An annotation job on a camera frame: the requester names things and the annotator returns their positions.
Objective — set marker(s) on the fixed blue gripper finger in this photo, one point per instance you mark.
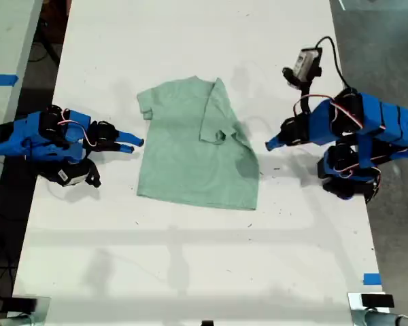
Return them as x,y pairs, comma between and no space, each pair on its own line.
129,137
279,138

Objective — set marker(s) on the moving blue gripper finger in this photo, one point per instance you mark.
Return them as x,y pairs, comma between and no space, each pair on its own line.
119,147
276,145

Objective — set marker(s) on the pale green T-shirt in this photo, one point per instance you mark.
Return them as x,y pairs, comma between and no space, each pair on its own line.
183,153

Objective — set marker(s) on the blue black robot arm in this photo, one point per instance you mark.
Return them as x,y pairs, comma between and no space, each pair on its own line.
377,115
24,136

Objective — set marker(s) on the long blue tape strip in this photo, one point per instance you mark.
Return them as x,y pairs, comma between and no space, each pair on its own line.
0,79

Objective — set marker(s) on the pale side table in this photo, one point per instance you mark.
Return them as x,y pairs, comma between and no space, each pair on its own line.
7,34

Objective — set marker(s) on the short blue tape piece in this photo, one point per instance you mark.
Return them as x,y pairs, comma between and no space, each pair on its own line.
372,279

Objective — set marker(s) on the small black box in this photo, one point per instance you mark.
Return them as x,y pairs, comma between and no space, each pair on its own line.
377,300
24,304

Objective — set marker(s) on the tiny black block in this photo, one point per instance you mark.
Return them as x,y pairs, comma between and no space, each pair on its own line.
207,323

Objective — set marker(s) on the gripper camera stalk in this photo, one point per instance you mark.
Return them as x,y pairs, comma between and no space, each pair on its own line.
94,176
306,98

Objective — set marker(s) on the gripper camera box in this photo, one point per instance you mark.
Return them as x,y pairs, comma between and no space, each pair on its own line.
302,64
68,175

